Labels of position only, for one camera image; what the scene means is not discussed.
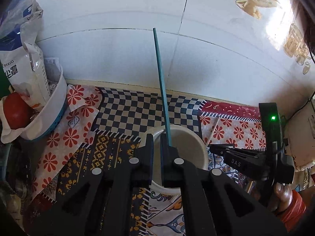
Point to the white ceramic utensil cup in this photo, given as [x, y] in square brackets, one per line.
[190, 147]

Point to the teal chopstick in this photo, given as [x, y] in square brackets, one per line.
[162, 88]

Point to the blue white food bag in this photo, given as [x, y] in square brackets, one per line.
[21, 58]

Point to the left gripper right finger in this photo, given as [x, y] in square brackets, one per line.
[171, 173]

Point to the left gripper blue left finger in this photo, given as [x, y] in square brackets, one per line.
[145, 154]

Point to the person's right hand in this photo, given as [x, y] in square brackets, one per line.
[286, 204]

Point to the colourful patchwork table mat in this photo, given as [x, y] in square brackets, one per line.
[211, 204]

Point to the white rice cooker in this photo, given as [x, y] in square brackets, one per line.
[299, 133]

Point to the red tomato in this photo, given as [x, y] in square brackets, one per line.
[17, 112]

